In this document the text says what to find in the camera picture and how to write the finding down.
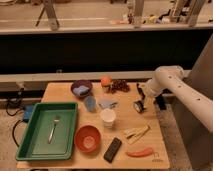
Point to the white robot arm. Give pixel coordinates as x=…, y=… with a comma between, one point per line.
x=171, y=78

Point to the black brush with round head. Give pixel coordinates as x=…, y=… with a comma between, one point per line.
x=139, y=105

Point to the green plastic tray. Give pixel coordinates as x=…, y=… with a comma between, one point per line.
x=34, y=144

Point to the orange fruit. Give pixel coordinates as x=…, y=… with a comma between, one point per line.
x=106, y=81

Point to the bunch of dark grapes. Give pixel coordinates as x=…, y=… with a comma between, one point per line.
x=119, y=85

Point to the blue cloth piece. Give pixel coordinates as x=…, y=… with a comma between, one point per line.
x=107, y=103

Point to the blue plastic cup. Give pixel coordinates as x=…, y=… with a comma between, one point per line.
x=90, y=103

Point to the purple bowl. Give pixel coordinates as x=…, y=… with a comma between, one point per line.
x=79, y=83

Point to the blue sponge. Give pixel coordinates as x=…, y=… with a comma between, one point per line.
x=80, y=90

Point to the white paper cup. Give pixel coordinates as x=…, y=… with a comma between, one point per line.
x=108, y=116

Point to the wooden table board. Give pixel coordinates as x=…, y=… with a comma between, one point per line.
x=126, y=117

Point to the orange bowl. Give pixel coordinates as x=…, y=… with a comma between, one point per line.
x=87, y=139

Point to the beige wooden clip tool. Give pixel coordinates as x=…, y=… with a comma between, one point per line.
x=134, y=134

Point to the metal spoon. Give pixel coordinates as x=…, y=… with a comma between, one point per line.
x=55, y=122

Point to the black remote control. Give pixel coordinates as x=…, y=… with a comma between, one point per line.
x=112, y=150

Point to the orange carrot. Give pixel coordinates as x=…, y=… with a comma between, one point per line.
x=143, y=153

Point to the blue power box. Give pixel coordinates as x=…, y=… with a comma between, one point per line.
x=27, y=113

